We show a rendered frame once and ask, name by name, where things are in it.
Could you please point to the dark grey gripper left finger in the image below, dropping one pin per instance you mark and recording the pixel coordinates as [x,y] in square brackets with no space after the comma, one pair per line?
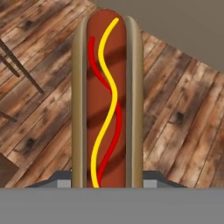
[59,179]

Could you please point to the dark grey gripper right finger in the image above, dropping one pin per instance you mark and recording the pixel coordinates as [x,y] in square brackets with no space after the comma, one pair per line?
[154,179]

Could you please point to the hot dog with mustard ketchup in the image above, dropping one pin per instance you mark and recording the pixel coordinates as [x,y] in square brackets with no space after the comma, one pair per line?
[106,116]

